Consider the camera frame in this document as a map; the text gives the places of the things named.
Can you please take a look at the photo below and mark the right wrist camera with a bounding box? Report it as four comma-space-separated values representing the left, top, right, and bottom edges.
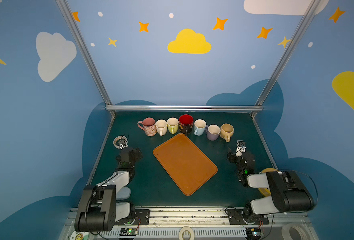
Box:
236, 140, 246, 157

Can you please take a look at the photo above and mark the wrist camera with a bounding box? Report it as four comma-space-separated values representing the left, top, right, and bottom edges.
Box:
116, 136, 128, 150
236, 140, 246, 157

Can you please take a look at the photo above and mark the aluminium front rail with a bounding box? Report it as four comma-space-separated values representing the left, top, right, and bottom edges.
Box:
58, 206, 319, 240

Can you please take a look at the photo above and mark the clear tape roll front right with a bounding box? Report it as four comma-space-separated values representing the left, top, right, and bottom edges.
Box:
281, 222, 309, 240

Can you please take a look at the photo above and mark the orange plastic tray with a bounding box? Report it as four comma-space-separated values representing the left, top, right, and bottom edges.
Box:
153, 134, 218, 196

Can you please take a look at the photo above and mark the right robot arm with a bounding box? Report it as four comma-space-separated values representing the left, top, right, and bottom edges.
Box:
227, 150, 316, 218

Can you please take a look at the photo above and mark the light blue mug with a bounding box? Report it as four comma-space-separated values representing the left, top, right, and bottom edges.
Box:
194, 119, 207, 136

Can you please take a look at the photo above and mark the black skull mug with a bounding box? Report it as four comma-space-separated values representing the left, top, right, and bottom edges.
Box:
179, 114, 194, 136

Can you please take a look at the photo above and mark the masking tape roll on table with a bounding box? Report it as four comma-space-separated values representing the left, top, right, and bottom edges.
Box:
113, 136, 128, 150

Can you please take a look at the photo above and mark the lavender mug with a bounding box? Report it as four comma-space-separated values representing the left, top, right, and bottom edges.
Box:
206, 125, 221, 141

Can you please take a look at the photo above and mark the aluminium frame right post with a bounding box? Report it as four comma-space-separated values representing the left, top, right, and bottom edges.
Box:
251, 0, 322, 119

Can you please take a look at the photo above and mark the light green mug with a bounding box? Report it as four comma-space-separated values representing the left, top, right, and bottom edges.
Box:
167, 118, 179, 135

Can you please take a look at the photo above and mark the beige ceramic teapot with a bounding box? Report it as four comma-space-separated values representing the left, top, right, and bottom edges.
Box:
220, 124, 234, 143

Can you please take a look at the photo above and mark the aluminium frame post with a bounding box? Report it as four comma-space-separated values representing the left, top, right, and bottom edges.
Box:
251, 0, 322, 119
56, 0, 112, 107

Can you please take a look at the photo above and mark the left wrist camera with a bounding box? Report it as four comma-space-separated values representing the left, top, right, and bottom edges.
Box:
116, 136, 128, 150

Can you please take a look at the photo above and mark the aluminium frame back bar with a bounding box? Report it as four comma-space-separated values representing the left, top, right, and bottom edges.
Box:
106, 105, 263, 112

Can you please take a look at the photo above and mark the green label sticker roll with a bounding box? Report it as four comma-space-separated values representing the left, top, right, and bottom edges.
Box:
69, 231, 89, 240

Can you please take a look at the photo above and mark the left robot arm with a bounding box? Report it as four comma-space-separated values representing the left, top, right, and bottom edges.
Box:
74, 147, 143, 233

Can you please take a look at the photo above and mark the grey sponge pad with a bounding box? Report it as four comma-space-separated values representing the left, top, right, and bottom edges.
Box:
116, 187, 131, 201

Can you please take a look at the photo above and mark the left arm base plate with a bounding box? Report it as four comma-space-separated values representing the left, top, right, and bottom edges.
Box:
115, 209, 150, 226

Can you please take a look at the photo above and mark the white tape roll front centre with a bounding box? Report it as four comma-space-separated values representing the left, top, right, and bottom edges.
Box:
179, 226, 195, 240

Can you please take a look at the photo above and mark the aluminium frame left post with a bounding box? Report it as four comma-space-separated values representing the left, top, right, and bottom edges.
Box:
56, 0, 112, 107

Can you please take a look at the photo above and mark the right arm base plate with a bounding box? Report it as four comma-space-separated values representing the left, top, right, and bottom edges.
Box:
225, 208, 270, 225

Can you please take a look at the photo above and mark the cream white mug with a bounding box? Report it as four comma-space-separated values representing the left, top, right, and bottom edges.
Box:
156, 120, 168, 136

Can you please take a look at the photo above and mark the pink ghost mug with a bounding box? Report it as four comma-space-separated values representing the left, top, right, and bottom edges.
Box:
138, 118, 157, 137

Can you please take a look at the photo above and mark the yellow plastic basket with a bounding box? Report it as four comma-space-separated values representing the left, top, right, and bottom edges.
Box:
258, 167, 279, 197

